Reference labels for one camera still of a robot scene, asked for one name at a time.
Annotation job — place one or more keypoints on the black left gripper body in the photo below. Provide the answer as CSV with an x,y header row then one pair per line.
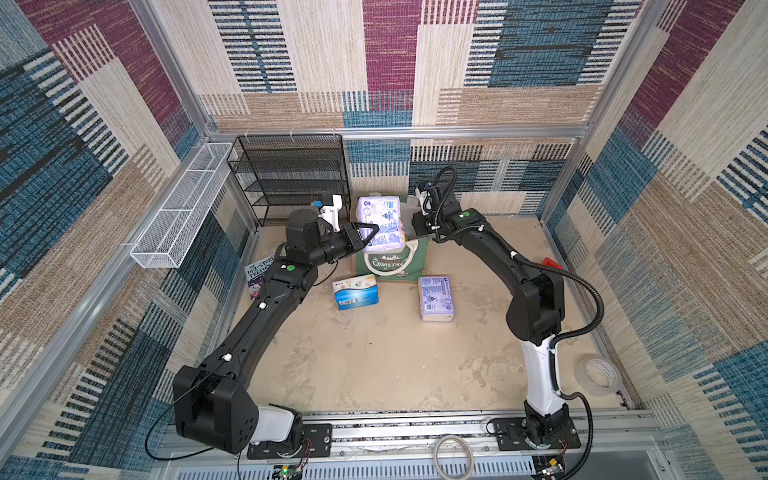
x,y
332,248

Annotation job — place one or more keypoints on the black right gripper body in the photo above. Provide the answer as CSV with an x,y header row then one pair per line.
x,y
421,223

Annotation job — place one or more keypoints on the purple tissue pack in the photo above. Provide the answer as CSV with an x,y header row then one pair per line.
x,y
385,212
436,299

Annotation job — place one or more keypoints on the blue wave tissue pack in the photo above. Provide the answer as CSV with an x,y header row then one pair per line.
x,y
356,292

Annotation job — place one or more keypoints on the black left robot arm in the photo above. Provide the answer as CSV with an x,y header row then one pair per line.
x,y
212,405

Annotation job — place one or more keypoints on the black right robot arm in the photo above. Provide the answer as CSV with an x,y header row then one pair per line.
x,y
535,313

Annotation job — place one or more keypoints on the green burlap Christmas canvas bag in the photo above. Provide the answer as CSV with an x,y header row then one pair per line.
x,y
407,265

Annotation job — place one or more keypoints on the colourful paperback book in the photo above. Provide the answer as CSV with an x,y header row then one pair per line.
x,y
254,274

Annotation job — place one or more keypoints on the red tape dispenser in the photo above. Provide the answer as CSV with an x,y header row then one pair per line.
x,y
551,263

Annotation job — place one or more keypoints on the masking tape roll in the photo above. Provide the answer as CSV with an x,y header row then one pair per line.
x,y
598,376

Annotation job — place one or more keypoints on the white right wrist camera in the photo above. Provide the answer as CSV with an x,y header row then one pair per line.
x,y
424,199

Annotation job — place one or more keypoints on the black wire mesh shelf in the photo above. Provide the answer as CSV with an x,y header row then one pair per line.
x,y
279,174

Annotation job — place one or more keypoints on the white wire mesh basket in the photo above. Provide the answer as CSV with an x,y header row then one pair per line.
x,y
165,242

